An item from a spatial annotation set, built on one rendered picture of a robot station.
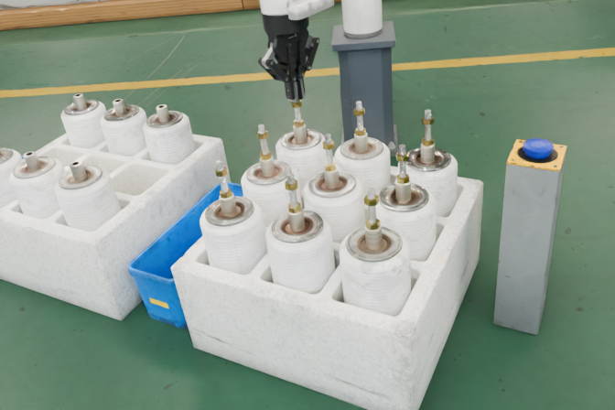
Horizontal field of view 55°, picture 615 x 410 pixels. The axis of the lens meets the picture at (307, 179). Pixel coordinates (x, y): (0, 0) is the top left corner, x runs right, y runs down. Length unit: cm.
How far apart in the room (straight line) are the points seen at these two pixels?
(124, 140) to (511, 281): 81
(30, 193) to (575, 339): 96
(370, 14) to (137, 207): 67
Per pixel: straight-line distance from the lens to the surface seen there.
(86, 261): 111
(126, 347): 112
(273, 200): 97
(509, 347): 103
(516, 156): 89
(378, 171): 101
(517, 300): 102
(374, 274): 78
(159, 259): 114
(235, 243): 89
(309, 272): 85
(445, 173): 97
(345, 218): 92
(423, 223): 88
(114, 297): 113
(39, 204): 119
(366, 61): 141
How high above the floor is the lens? 75
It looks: 31 degrees down
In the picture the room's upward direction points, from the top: 7 degrees counter-clockwise
